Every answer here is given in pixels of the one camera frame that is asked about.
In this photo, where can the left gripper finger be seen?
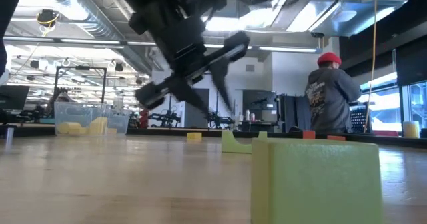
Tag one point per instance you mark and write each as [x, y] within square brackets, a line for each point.
[188, 92]
[221, 74]

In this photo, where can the long yellow block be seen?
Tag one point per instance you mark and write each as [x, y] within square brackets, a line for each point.
[194, 136]
[98, 126]

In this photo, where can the green arch block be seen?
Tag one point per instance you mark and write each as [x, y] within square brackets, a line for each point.
[233, 147]

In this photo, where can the red rectangular block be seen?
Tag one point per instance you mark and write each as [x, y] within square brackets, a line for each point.
[308, 134]
[336, 138]

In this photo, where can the yellow rectangular block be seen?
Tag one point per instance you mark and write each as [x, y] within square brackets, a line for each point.
[84, 131]

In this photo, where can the black background robot arm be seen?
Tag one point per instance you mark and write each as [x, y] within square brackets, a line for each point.
[165, 120]
[218, 120]

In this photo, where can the grey door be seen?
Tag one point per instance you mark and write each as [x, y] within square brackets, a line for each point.
[193, 121]

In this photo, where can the white bottle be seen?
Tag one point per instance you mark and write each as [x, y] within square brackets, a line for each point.
[247, 115]

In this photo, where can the red background object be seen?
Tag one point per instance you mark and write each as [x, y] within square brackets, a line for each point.
[144, 119]

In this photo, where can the dark curtain panel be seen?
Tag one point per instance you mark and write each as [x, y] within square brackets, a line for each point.
[290, 114]

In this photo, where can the long ceiling light bar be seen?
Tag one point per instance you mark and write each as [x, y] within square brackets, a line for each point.
[90, 41]

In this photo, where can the person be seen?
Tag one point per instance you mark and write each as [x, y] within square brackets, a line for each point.
[330, 97]

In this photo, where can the clear plastic bin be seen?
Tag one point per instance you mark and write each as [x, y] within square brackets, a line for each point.
[76, 112]

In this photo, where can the black perforated rack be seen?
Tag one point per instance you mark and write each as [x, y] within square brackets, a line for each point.
[358, 119]

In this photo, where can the green cube block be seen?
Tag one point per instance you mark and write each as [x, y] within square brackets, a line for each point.
[317, 184]

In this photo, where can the red bar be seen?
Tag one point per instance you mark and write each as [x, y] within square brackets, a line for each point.
[385, 133]

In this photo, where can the black monitor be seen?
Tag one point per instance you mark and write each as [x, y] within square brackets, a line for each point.
[13, 97]

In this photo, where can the pale yellow roll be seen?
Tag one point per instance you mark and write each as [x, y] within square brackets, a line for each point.
[411, 129]

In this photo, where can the black gantry frame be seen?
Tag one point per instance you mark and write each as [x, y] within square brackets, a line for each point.
[80, 67]

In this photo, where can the silver round ventilation duct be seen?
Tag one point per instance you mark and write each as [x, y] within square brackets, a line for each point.
[86, 4]

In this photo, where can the large metal duct box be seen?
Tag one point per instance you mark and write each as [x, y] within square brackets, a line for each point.
[353, 14]

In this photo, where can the small grey post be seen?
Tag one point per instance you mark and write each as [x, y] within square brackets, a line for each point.
[10, 135]

